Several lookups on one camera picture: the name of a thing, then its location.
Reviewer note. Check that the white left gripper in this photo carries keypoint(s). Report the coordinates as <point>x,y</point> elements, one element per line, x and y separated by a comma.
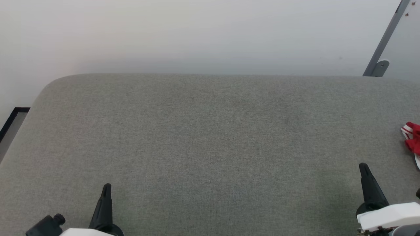
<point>98,232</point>

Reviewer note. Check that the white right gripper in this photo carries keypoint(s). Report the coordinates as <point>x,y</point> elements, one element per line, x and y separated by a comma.
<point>390,216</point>

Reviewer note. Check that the red white basketball jersey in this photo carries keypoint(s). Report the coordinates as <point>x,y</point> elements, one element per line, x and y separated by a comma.
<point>413,139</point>

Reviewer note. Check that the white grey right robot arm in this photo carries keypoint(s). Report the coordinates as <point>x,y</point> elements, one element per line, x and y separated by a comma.
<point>408,231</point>

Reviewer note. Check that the grey slanted metal bar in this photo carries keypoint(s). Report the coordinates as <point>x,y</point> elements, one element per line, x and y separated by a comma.
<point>388,32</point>

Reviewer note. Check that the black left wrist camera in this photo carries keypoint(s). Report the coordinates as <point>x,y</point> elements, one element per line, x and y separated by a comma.
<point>46,226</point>

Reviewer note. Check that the grey wall bracket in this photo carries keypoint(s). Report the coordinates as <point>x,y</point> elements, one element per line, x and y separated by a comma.
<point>380,68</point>

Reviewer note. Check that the black floor frame strip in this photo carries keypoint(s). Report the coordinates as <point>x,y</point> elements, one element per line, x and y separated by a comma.
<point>13,120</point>

